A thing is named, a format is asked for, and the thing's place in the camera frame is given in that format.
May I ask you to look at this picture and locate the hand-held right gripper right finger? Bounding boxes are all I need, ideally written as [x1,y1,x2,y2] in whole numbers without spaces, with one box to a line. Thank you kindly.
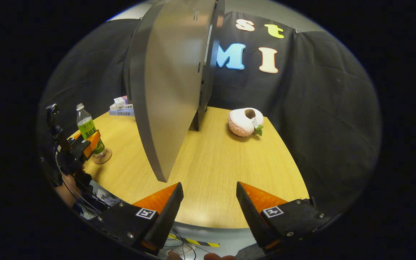
[236,181,333,254]

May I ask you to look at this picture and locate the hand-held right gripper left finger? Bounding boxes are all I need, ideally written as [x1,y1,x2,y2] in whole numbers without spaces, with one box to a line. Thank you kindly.
[92,182,185,255]

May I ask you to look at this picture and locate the green label plastic bottle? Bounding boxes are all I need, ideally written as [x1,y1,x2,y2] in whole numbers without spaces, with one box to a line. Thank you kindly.
[76,103,106,156]

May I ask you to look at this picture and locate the brown round coaster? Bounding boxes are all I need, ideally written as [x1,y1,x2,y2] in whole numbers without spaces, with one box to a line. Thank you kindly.
[92,147,113,165]

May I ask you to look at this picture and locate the grey cabinet door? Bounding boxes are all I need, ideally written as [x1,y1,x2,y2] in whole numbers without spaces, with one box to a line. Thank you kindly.
[130,0,217,183]

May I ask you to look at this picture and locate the yellow black floor tape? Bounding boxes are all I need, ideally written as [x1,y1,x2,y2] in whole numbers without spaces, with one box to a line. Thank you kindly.
[168,234,220,248]

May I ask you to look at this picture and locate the white pink plush toy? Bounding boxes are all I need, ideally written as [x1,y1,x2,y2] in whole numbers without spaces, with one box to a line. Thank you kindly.
[227,108,264,138]

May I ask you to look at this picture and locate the black backdrop cloth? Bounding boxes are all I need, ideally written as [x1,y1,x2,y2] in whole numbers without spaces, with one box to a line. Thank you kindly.
[42,11,382,217]

